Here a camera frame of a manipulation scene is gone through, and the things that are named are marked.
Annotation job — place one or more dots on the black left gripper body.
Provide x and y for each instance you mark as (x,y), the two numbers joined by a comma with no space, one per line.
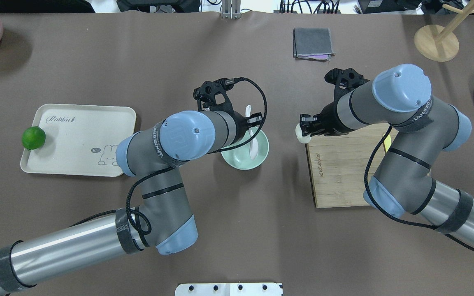
(240,126)

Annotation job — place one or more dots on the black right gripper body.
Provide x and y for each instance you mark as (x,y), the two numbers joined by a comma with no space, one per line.
(330,118)

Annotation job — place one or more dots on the white ceramic spoon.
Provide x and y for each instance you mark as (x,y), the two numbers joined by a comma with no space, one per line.
(253,150)

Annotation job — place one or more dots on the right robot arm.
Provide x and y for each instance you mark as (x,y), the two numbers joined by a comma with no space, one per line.
(402,187)

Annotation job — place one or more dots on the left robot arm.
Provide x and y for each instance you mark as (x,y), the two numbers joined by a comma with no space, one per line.
(156,212)

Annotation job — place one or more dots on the mint green bowl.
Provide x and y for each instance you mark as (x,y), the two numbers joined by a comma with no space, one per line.
(239,158)

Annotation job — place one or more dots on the wooden cutting board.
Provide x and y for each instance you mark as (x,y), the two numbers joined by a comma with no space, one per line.
(337,166)

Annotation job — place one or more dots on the yellow plastic knife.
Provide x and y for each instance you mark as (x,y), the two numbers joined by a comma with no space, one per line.
(387,143)

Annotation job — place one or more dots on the grey folded cloth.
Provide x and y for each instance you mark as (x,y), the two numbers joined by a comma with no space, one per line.
(312,44)

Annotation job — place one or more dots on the wooden mug tree stand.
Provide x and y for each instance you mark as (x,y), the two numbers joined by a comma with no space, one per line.
(439,43)

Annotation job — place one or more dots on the beige rabbit tray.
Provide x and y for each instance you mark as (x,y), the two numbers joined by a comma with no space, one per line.
(81,140)

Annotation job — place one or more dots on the green lime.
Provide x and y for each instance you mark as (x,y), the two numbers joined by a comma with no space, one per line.
(33,138)

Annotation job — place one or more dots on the aluminium frame post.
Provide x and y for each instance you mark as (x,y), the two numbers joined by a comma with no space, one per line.
(231,9)

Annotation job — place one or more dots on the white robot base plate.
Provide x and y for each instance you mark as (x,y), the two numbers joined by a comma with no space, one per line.
(230,289)

